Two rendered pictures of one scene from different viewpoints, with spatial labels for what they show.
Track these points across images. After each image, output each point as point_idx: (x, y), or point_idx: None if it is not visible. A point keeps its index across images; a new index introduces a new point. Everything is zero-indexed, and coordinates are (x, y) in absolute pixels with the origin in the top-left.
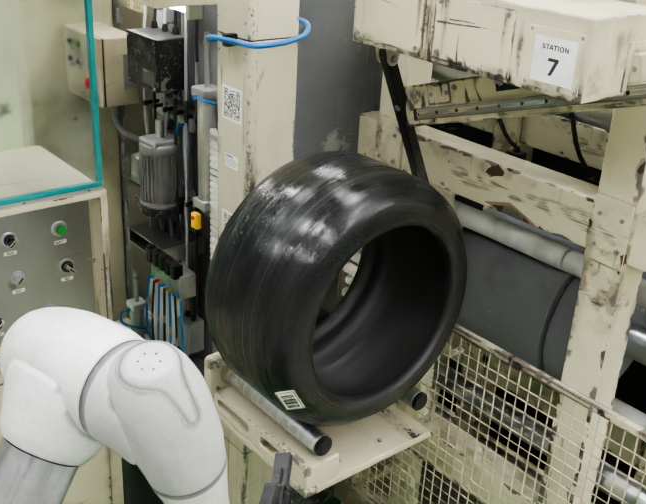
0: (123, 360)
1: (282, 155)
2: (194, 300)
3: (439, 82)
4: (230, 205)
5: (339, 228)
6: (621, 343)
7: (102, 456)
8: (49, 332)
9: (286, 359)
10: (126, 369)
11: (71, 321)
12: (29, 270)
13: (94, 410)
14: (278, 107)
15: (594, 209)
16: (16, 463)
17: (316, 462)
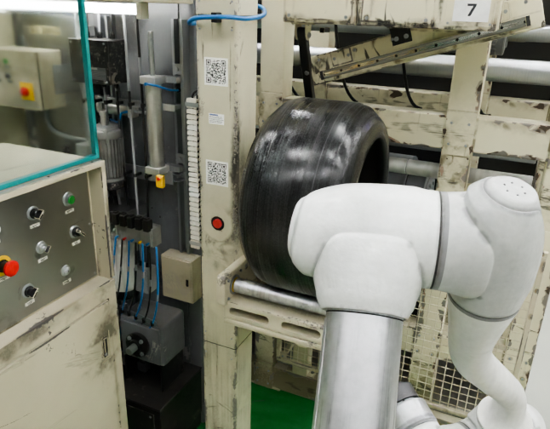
0: (495, 192)
1: (251, 110)
2: (148, 250)
3: (340, 48)
4: (215, 155)
5: (357, 140)
6: None
7: (113, 388)
8: (367, 199)
9: None
10: (507, 197)
11: (375, 187)
12: (49, 239)
13: (461, 250)
14: (249, 71)
15: (447, 121)
16: (377, 328)
17: None
